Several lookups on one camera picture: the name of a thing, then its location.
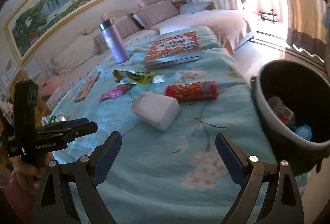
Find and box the light blue plastic lid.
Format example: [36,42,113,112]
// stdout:
[294,124,314,140]

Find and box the person's left hand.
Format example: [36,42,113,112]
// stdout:
[12,155,54,188]

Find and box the grey blue pillow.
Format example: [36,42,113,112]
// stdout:
[179,1,214,15]

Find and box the white clear plastic pack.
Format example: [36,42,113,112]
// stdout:
[267,96,285,113]

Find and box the white tissue pack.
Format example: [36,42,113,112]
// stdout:
[130,92,180,132]

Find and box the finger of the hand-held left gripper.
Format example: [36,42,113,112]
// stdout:
[38,122,98,142]
[41,118,89,133]

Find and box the dark round waste bin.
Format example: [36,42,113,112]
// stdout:
[250,59,330,175]

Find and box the cream cushion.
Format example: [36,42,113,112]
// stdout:
[53,33,100,76]

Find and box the framed landscape painting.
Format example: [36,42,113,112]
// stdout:
[5,0,110,67]

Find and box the small dark wooden stand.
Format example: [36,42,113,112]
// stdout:
[259,8,277,24]

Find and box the purple thermos bottle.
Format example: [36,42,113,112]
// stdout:
[100,21,130,64]

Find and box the pink flat box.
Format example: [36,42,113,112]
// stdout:
[75,72,101,103]

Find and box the green drink can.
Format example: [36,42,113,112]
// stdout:
[41,114,70,125]

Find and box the pink foil wrapper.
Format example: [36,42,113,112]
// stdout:
[99,84,132,102]

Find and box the green yellow candy wrapper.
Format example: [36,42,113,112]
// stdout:
[127,71,156,86]

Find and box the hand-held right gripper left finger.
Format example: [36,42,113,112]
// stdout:
[32,131,123,224]

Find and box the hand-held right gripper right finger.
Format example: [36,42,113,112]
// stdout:
[215,132,305,224]

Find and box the striped mauve cushion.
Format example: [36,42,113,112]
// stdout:
[135,1,179,28]
[94,18,141,51]

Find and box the person's left forearm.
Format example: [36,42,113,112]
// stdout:
[0,171,35,224]

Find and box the colourful picture book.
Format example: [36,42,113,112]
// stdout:
[141,31,201,69]

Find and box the red snack tube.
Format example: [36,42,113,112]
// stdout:
[165,81,219,102]

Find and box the gold brown wrapper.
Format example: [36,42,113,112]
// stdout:
[112,69,129,83]

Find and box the pink round soft toy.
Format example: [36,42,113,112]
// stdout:
[40,76,64,97]

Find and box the pale pink corner sofa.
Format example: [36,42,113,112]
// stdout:
[45,0,259,108]

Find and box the light blue floral blanket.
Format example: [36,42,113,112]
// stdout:
[50,26,305,224]

